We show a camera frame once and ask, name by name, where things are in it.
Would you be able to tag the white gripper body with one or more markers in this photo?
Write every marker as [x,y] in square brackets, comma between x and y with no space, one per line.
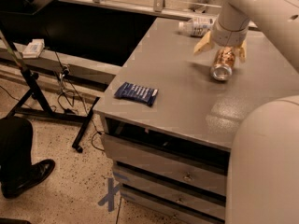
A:
[228,36]

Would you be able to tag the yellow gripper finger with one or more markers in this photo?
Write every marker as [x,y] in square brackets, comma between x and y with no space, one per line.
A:
[205,44]
[241,51]

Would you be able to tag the orange soda can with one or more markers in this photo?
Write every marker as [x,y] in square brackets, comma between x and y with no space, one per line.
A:
[223,65]

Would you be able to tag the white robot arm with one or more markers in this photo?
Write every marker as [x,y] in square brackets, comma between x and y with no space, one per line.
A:
[263,172]

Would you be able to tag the clear plastic water bottle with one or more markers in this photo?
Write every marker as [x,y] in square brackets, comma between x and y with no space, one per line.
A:
[196,27]

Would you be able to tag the blue snack packet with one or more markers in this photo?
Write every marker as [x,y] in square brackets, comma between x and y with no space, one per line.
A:
[136,93]

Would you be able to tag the grey top drawer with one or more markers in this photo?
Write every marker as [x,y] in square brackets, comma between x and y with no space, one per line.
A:
[194,173]

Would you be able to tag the grey drawer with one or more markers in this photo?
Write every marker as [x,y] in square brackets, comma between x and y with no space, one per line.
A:
[167,208]
[194,173]
[197,199]

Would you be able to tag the grey middle drawer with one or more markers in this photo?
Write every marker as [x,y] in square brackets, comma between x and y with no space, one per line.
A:
[197,199]

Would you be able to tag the grey bottom drawer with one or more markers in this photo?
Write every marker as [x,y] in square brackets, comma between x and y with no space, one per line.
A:
[167,208]

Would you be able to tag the white box on ledge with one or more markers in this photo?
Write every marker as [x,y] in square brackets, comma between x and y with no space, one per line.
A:
[33,49]

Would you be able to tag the blue tape cross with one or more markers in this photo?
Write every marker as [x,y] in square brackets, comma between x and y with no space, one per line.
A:
[112,198]

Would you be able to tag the black metal stand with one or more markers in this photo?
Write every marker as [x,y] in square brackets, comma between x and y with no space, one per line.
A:
[33,102]

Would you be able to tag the black trouser leg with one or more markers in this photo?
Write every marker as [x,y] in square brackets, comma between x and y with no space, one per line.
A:
[16,136]

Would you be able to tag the black leather shoe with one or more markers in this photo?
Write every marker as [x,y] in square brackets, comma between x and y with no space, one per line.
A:
[37,174]

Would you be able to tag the black office chair base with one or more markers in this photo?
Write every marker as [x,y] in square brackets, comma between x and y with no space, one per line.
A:
[13,221]

